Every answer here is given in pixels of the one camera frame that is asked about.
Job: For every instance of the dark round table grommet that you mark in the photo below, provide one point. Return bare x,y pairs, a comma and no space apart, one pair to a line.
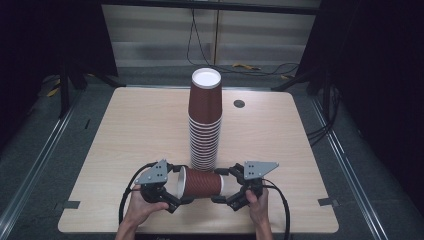
239,103

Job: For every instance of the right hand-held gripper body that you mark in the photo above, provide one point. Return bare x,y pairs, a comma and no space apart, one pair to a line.
256,170

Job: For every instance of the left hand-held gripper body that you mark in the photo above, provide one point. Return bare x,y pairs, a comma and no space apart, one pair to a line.
154,180

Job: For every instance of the yellow floor tape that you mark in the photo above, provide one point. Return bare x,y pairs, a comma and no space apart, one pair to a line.
246,66
53,91

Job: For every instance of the metal floor rail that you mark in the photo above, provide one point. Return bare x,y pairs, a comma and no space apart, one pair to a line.
346,160
33,160

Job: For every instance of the thin vertical pole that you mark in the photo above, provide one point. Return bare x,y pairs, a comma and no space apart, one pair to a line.
216,36

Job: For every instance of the grey tape strip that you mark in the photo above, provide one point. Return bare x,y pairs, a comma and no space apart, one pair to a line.
328,201
68,204

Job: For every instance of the black overhead bar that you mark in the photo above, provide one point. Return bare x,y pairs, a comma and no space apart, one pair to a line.
213,6

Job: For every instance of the dark curtain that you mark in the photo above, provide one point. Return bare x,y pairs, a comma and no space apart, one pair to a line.
50,36
376,83

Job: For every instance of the person's right hand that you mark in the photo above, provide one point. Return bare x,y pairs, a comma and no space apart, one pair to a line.
258,208

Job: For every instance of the person's left hand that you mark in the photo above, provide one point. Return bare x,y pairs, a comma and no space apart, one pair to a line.
143,208

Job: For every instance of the black metal stand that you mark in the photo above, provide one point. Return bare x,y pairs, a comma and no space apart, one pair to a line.
310,80
65,90

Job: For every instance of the brown ribbed paper cup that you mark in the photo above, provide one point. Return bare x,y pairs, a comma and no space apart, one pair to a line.
201,182

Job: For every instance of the stack of brown paper cups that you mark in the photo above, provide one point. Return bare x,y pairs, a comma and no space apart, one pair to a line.
205,116

